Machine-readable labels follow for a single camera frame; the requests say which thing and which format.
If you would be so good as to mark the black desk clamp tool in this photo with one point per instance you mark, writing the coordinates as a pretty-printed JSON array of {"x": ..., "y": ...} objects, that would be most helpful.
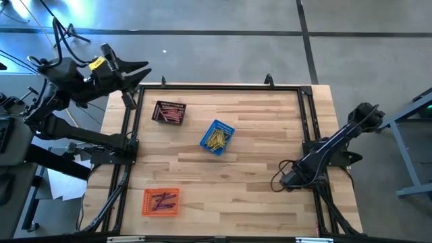
[{"x": 10, "y": 99}]

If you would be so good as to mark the small black table clamp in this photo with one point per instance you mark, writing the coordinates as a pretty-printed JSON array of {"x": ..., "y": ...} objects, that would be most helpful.
[{"x": 163, "y": 81}]

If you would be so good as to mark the black device green light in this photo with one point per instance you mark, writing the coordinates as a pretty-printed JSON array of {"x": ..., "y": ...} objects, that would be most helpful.
[{"x": 425, "y": 108}]

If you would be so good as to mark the grey metal table frame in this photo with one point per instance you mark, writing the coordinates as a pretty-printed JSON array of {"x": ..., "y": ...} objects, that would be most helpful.
[{"x": 401, "y": 135}]

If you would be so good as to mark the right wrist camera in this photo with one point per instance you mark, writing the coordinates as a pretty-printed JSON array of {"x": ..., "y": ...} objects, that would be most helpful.
[{"x": 288, "y": 182}]

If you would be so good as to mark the black plastic basket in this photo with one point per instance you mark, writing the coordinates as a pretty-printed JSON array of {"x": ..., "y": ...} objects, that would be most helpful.
[{"x": 168, "y": 103}]

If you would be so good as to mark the blue plastic basket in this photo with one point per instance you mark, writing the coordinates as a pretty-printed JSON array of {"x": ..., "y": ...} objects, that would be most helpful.
[{"x": 206, "y": 143}]

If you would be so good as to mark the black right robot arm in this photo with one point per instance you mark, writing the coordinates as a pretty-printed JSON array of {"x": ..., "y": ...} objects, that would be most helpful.
[{"x": 337, "y": 141}]

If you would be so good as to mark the black desk crossbeam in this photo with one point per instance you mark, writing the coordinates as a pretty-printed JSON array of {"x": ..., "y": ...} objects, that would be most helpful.
[{"x": 57, "y": 162}]

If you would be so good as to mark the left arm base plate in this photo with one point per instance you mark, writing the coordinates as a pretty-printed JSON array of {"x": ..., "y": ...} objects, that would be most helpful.
[{"x": 111, "y": 158}]

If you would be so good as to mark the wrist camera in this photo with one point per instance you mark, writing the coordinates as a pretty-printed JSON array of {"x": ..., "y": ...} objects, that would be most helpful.
[
  {"x": 62, "y": 72},
  {"x": 288, "y": 182}
]

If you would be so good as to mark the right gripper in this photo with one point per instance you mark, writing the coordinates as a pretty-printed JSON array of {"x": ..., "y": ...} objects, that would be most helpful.
[{"x": 303, "y": 177}]

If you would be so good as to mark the black tripod stand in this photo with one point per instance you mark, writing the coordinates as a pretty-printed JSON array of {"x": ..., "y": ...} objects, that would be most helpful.
[{"x": 76, "y": 35}]

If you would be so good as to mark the silver metal bracket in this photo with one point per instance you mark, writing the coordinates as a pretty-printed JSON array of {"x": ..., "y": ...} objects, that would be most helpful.
[
  {"x": 314, "y": 240},
  {"x": 125, "y": 239}
]

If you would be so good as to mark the white paper sheet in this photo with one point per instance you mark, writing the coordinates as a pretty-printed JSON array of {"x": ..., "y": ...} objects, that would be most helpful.
[{"x": 64, "y": 185}]

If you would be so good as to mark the black keyboard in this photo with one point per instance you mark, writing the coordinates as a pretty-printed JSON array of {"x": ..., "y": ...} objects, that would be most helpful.
[{"x": 5, "y": 135}]

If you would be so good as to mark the large black table clamp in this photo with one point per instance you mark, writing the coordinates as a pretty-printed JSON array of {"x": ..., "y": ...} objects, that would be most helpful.
[{"x": 269, "y": 80}]

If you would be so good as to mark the orange plastic basket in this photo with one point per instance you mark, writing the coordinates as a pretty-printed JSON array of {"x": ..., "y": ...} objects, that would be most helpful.
[{"x": 148, "y": 211}]

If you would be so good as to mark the black caster wheel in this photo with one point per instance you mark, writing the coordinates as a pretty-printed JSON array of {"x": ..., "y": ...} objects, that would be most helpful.
[{"x": 33, "y": 227}]

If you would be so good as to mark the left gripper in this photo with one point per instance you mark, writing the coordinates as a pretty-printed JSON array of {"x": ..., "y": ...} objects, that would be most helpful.
[{"x": 106, "y": 77}]

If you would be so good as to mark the black aluminium table frame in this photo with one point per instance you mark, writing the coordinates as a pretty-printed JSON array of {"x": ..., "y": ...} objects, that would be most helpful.
[{"x": 219, "y": 87}]

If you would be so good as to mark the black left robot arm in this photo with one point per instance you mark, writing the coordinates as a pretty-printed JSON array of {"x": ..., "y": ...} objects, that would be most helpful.
[{"x": 84, "y": 135}]

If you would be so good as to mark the dark grey desk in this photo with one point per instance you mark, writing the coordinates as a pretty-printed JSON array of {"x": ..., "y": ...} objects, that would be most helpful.
[{"x": 13, "y": 202}]

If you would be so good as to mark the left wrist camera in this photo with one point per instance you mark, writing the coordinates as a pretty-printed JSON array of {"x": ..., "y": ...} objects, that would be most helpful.
[{"x": 62, "y": 72}]

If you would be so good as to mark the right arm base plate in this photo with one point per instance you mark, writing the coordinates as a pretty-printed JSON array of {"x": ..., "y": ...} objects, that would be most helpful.
[{"x": 341, "y": 158}]

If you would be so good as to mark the purple crayon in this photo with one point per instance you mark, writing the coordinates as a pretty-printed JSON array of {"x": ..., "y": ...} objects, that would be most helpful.
[
  {"x": 166, "y": 196},
  {"x": 166, "y": 204},
  {"x": 161, "y": 194},
  {"x": 163, "y": 208}
]

